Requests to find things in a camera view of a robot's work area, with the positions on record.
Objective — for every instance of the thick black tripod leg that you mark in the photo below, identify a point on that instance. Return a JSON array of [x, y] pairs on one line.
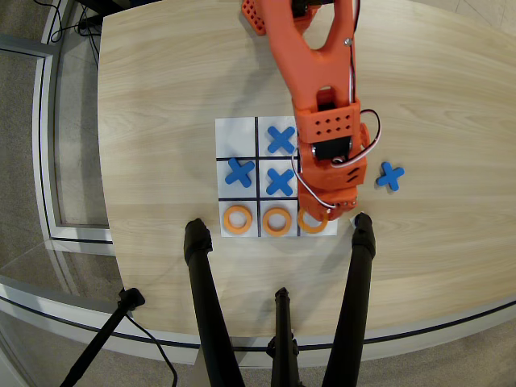
[[354, 290], [205, 290]]

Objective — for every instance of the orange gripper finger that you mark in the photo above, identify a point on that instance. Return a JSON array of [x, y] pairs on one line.
[[312, 206], [340, 209]]

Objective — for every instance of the short black tripod leg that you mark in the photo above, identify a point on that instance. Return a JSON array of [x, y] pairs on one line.
[[283, 334]]

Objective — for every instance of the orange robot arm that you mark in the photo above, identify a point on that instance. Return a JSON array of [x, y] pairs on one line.
[[298, 60]]

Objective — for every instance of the blue foam cross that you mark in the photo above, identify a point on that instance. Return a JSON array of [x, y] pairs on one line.
[[280, 181], [240, 172], [281, 139], [390, 176]]

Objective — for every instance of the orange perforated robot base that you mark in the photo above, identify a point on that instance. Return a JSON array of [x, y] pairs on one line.
[[254, 18]]

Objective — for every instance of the thin black stand pole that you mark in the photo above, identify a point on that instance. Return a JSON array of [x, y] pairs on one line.
[[105, 330]]

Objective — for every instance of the white tic-tac-toe board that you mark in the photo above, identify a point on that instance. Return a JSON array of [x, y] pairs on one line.
[[235, 137]]

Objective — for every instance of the white tape piece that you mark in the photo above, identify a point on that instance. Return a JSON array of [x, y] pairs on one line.
[[352, 221]]

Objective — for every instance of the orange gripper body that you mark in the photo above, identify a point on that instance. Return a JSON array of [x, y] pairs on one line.
[[327, 198]]

